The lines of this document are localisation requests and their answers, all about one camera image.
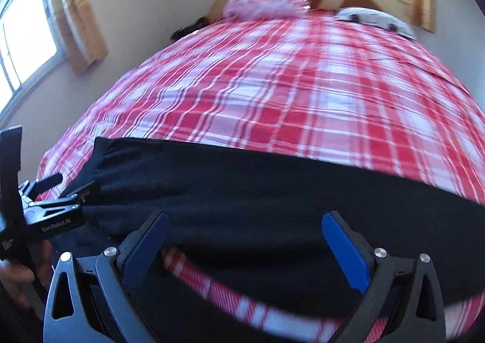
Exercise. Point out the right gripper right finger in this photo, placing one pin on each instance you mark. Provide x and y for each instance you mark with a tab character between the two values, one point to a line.
418	314

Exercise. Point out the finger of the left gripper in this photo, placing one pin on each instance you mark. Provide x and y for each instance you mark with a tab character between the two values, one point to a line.
77	197
29	190

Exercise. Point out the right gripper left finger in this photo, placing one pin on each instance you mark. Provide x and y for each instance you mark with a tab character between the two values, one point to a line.
117	271

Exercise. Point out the black pants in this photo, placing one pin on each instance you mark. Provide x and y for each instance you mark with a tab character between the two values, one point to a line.
245	259

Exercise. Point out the person's left hand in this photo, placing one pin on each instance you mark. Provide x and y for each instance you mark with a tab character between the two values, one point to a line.
14	275

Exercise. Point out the left side window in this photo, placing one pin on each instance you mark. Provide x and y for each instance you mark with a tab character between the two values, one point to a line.
31	48

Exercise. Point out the yellow curtain left window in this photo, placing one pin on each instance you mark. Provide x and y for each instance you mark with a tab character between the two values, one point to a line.
79	32

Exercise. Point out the dark item beside bed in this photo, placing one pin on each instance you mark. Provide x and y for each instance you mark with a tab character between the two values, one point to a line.
201	23

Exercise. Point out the red plaid bed cover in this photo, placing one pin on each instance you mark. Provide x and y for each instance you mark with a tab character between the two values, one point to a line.
314	88

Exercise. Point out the pink floral pillow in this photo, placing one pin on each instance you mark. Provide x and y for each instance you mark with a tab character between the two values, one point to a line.
248	10

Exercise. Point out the white black patterned pillow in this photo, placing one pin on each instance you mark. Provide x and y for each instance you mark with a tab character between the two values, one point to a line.
375	18

